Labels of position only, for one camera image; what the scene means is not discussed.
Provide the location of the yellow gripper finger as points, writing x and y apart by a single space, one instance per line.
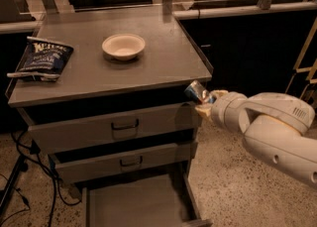
205 111
218 93

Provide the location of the grey open bottom drawer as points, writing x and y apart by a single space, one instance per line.
158 197

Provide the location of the grey drawer cabinet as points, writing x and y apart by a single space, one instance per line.
93 83

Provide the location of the white paper bowl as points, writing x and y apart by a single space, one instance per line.
123 46

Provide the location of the white horizontal rail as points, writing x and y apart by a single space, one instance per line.
30 26

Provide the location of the yellow hand truck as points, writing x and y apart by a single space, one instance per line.
303 81

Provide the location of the grey top drawer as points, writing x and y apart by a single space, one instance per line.
99 130

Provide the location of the black tripod leg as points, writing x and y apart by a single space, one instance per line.
6 193

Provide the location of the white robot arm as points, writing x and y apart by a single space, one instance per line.
273 126

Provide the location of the grey middle drawer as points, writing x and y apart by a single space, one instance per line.
146 158

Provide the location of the blue kettle chips bag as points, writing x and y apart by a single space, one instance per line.
44 60

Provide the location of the blue silver redbull can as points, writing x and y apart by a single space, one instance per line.
198 93

